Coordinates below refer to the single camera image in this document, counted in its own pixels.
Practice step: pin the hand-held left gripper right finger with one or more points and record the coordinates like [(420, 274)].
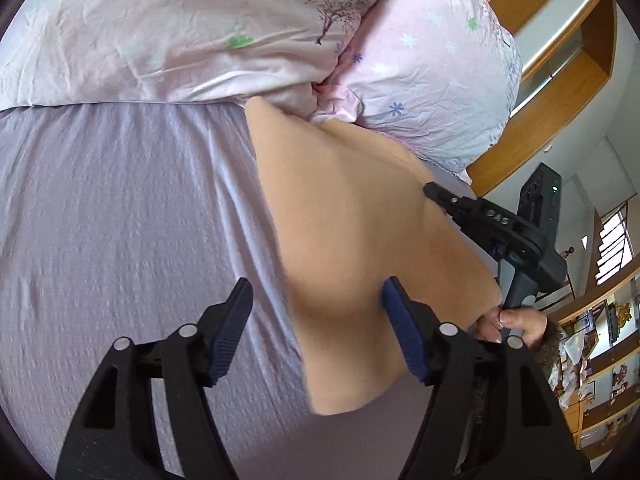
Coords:
[(402, 332)]

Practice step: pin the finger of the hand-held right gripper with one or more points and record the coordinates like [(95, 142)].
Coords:
[(450, 202)]

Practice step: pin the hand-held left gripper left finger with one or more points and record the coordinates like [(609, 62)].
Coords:
[(231, 332)]

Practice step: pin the peach cloth garment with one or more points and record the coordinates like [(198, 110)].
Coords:
[(360, 240)]

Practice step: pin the person's right hand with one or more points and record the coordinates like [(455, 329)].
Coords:
[(522, 322)]

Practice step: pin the window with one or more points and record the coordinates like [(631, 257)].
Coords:
[(615, 247)]

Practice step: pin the pink floral pillow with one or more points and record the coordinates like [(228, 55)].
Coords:
[(435, 75)]

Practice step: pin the lavender bed sheet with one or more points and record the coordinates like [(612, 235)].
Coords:
[(135, 240)]

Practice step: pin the wooden bookshelf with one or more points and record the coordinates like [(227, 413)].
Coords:
[(607, 355)]

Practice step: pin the wooden headboard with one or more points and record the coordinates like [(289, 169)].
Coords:
[(565, 60)]

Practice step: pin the pale pink floral quilt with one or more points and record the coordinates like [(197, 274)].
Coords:
[(165, 35)]

